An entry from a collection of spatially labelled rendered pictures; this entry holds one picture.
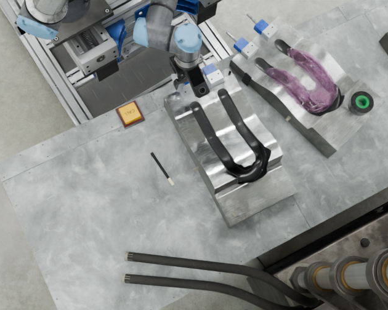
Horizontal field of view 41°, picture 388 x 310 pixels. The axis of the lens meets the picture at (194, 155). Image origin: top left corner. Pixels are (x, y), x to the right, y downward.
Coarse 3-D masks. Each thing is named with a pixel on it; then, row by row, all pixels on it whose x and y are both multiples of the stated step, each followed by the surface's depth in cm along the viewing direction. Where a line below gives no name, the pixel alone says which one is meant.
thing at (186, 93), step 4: (188, 84) 174; (184, 88) 174; (188, 88) 174; (180, 92) 177; (184, 92) 174; (188, 92) 174; (192, 92) 174; (184, 96) 174; (188, 96) 176; (192, 96) 178; (184, 100) 178
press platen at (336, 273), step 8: (344, 256) 130; (352, 256) 128; (360, 256) 128; (336, 264) 127; (344, 264) 127; (336, 272) 126; (336, 280) 126; (344, 280) 125; (336, 288) 127; (344, 288) 125; (352, 288) 125; (344, 296) 128; (352, 296) 126; (360, 296) 126; (368, 296) 126; (376, 296) 126; (360, 304) 125; (368, 304) 125; (376, 304) 125; (384, 304) 125
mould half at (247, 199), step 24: (168, 96) 179; (216, 96) 179; (240, 96) 180; (192, 120) 177; (216, 120) 178; (192, 144) 175; (240, 144) 173; (264, 144) 171; (216, 168) 169; (216, 192) 172; (240, 192) 174; (264, 192) 175; (288, 192) 175; (240, 216) 172
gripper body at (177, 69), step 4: (172, 56) 163; (172, 60) 165; (172, 64) 162; (176, 64) 162; (196, 64) 156; (172, 68) 166; (176, 68) 162; (180, 68) 156; (184, 68) 155; (188, 68) 155; (192, 68) 156; (176, 72) 163; (180, 72) 162; (180, 76) 162; (184, 76) 162; (180, 80) 163; (184, 80) 164
